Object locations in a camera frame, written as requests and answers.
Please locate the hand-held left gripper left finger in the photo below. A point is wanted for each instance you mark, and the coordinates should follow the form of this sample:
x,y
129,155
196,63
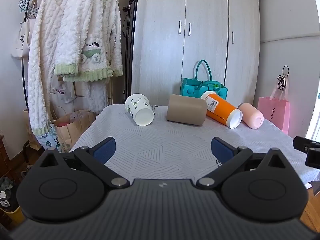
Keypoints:
x,y
105,150

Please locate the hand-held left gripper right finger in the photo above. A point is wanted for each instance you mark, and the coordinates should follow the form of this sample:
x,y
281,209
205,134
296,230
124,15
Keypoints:
x,y
221,151

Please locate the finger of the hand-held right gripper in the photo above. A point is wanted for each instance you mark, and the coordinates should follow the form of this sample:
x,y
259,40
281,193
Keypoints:
x,y
303,143
313,158

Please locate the orange cup with white rim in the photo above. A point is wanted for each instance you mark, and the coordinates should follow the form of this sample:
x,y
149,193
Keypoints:
x,y
221,110

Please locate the pink cup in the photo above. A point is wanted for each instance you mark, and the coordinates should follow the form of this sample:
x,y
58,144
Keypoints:
x,y
251,115

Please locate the tan cup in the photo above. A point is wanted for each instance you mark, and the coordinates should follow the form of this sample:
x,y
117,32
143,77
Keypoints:
x,y
186,110

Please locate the white cup with green print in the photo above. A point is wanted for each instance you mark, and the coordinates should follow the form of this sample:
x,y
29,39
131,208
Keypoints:
x,y
137,104

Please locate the brown paper bag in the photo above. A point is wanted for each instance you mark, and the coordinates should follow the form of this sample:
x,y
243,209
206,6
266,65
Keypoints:
x,y
72,130

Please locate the pink paper gift bag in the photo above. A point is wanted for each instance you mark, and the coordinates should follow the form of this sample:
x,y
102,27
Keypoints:
x,y
275,112

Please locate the white green printed bag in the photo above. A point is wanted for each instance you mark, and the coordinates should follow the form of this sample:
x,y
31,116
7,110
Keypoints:
x,y
50,140

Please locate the white quilted table cover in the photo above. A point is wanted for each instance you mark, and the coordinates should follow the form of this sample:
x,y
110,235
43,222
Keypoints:
x,y
162,142

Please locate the teal felt handbag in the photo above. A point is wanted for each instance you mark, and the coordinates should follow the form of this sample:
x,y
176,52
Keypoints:
x,y
190,88

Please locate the white printed shirt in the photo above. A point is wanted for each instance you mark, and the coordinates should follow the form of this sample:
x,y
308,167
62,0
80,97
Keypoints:
x,y
63,92

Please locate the long white fleece robe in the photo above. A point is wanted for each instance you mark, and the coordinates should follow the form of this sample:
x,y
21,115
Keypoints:
x,y
42,67

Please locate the black clothes rack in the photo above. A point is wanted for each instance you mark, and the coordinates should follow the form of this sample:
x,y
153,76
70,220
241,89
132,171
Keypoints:
x,y
22,80

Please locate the yellow bin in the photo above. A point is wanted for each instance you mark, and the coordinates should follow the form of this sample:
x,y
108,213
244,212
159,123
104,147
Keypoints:
x,y
15,216

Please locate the white fleece jacket green trim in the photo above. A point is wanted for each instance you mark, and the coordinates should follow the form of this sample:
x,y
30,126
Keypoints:
x,y
92,30

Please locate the light grey wardrobe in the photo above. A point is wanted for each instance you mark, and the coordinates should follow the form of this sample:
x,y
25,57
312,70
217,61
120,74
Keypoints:
x,y
160,42

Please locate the cream canvas tote bag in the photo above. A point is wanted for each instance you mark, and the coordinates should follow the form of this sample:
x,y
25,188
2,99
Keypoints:
x,y
21,43

